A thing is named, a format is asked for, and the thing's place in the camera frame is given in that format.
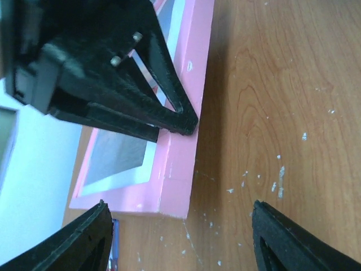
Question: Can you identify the red blue screwdriver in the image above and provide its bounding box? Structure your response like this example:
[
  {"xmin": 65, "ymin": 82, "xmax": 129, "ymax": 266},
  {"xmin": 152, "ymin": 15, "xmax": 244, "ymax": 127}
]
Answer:
[{"xmin": 107, "ymin": 219, "xmax": 120, "ymax": 271}]

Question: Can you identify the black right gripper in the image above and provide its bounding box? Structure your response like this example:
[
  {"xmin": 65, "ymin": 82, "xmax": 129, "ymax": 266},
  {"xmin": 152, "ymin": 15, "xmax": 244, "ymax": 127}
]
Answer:
[{"xmin": 1, "ymin": 1, "xmax": 159, "ymax": 143}]

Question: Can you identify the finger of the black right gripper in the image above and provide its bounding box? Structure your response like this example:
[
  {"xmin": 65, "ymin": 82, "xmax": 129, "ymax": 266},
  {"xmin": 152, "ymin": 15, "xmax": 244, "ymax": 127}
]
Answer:
[{"xmin": 50, "ymin": 16, "xmax": 200, "ymax": 136}]

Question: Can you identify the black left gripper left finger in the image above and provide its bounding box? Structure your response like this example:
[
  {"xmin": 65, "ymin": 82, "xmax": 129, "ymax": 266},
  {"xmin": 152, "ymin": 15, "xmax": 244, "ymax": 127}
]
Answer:
[{"xmin": 1, "ymin": 200, "xmax": 113, "ymax": 270}]

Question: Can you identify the pink wooden photo frame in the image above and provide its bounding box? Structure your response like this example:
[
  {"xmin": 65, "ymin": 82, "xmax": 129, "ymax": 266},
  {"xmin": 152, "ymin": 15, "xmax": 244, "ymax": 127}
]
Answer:
[{"xmin": 69, "ymin": 1, "xmax": 214, "ymax": 219}]

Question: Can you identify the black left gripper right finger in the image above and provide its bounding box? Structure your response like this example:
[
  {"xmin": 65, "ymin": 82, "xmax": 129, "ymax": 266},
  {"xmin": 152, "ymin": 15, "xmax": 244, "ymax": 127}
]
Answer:
[{"xmin": 252, "ymin": 200, "xmax": 360, "ymax": 271}]

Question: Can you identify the photo in frame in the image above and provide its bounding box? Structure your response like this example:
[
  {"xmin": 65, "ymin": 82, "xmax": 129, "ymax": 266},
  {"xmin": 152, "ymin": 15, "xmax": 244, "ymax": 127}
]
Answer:
[{"xmin": 78, "ymin": 1, "xmax": 185, "ymax": 196}]

